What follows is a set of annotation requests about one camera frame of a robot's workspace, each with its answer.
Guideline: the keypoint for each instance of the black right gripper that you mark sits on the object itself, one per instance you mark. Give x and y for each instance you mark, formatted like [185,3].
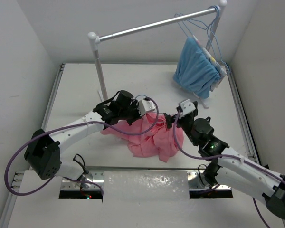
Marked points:
[169,120]

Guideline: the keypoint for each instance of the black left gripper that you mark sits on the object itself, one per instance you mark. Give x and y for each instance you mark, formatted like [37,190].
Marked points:
[135,104]

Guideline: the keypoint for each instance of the pink t shirt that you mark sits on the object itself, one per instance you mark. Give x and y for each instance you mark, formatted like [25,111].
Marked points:
[159,141]

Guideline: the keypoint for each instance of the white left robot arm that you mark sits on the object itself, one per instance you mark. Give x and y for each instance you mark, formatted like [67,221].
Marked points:
[44,154]

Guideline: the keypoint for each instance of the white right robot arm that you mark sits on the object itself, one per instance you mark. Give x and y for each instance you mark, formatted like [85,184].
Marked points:
[226,166]

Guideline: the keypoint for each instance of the blue t shirt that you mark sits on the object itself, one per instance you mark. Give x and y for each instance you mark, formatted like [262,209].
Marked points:
[194,73]

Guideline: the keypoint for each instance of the metal base mounting plate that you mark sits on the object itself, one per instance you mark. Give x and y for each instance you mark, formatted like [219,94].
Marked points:
[95,179]

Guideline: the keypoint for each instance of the white clothes rack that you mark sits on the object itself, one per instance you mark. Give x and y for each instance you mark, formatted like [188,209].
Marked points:
[200,19]

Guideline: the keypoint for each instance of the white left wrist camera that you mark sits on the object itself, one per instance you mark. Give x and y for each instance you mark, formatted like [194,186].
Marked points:
[145,106]

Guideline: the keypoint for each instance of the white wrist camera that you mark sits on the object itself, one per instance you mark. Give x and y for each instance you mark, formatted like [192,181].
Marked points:
[145,106]
[186,107]

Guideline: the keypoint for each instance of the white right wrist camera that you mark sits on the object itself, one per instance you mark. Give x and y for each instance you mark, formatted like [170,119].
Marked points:
[186,107]

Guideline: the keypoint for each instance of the blue wire hanger at end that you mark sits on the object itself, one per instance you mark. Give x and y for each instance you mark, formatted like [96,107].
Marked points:
[213,42]

